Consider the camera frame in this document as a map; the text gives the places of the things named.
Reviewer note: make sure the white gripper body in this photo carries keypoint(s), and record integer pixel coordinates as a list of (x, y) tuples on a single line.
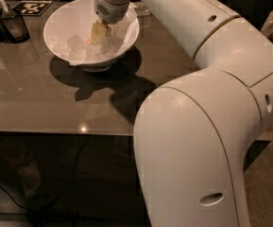
[(111, 10)]

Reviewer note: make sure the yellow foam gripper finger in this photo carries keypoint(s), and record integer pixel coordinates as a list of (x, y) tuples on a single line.
[(99, 30)]

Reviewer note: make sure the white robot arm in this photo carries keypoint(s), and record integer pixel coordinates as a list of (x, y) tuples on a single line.
[(192, 134)]

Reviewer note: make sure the white bowl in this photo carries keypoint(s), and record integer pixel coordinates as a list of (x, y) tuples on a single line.
[(63, 19)]

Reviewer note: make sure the white plastic bag liner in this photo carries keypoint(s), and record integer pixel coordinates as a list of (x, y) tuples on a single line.
[(88, 48)]

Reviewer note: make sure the black white marker tag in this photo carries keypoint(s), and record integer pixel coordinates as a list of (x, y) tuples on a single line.
[(32, 8)]

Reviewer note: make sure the black scoop cup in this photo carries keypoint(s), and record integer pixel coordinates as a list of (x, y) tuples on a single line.
[(13, 24)]

